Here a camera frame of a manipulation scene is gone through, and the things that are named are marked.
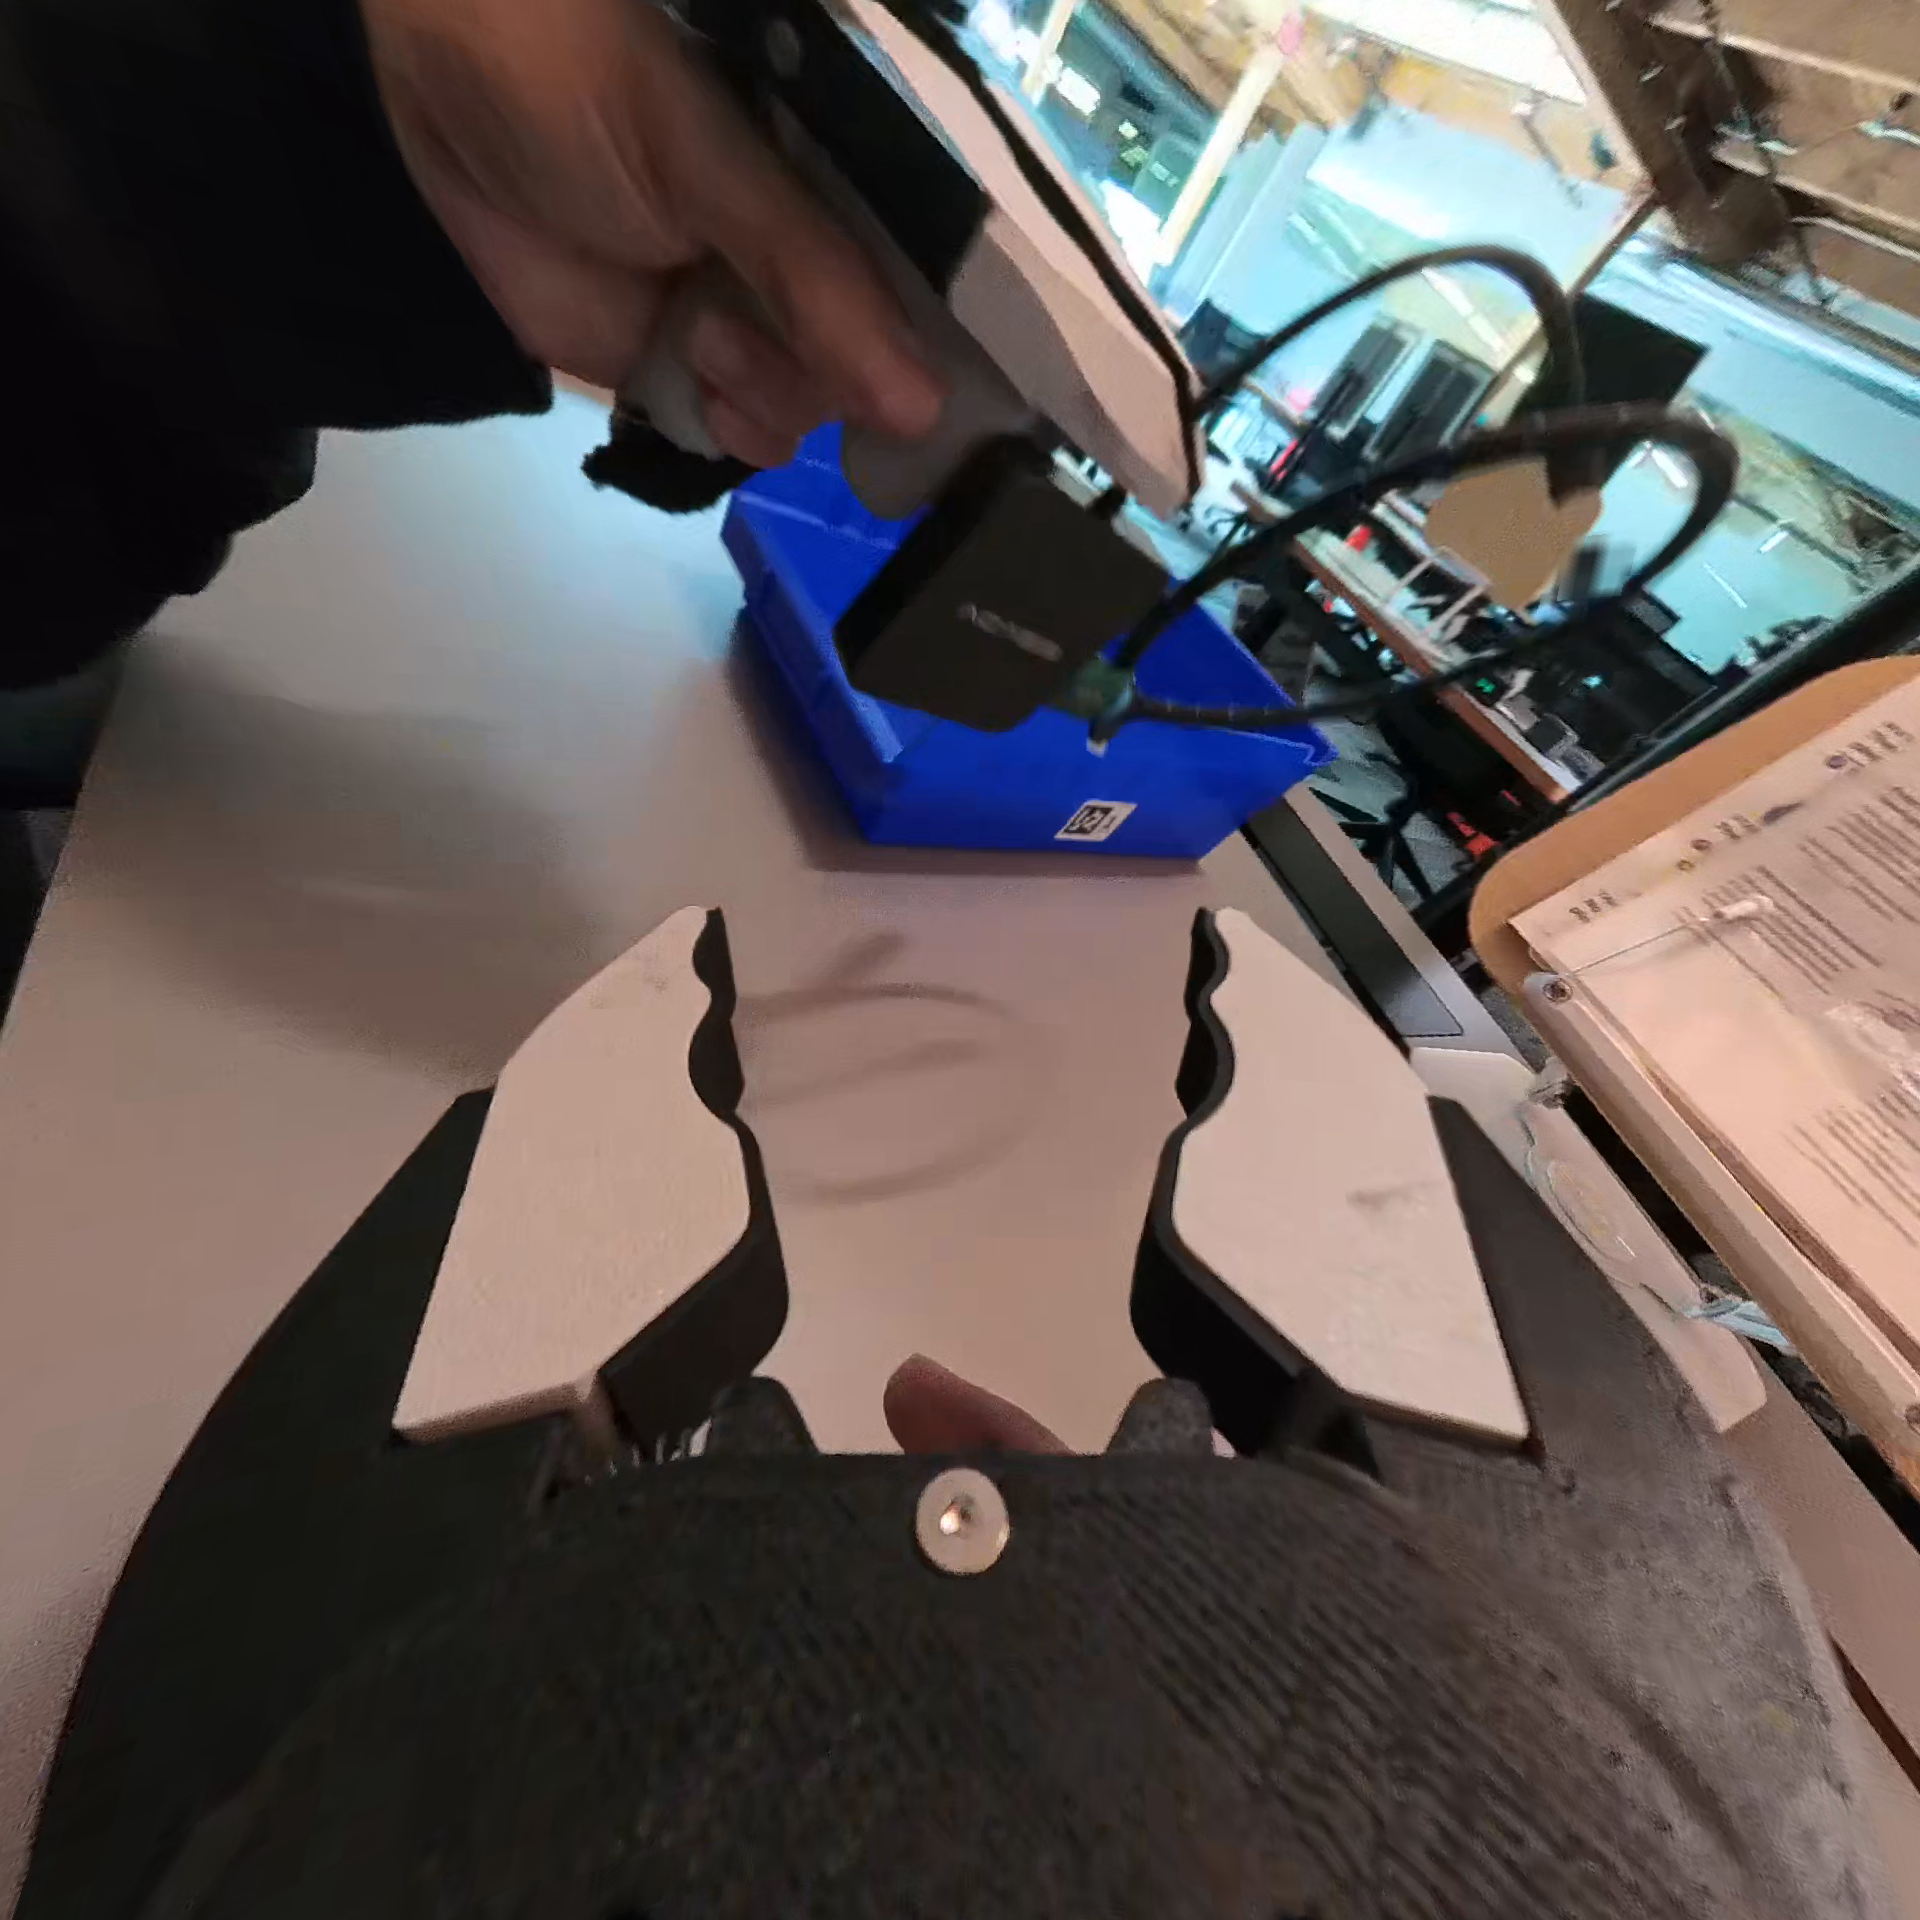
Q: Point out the grey desk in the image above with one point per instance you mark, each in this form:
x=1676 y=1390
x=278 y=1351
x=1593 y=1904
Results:
x=375 y=747

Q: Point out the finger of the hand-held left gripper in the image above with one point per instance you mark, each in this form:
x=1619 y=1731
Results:
x=1077 y=330
x=886 y=472

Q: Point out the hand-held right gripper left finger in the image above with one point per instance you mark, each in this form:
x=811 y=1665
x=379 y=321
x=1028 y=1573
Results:
x=584 y=1199

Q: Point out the person's left forearm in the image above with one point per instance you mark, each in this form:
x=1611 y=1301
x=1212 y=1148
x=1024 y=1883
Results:
x=181 y=301

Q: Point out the person's left hand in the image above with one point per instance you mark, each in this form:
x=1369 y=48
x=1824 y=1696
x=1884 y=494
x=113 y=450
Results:
x=600 y=152

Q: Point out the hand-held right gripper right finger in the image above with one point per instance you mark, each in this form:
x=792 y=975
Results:
x=1338 y=1199

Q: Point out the person's right hand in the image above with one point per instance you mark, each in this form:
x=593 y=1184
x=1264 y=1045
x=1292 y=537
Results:
x=961 y=1419

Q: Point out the instruction sheet on wooden stand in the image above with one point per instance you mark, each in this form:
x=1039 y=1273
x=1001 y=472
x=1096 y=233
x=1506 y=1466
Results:
x=1725 y=932

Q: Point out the black adapter box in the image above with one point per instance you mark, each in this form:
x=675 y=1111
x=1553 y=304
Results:
x=989 y=597

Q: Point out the blue plastic bin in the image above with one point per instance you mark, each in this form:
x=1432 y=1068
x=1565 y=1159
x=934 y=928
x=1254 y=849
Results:
x=961 y=782

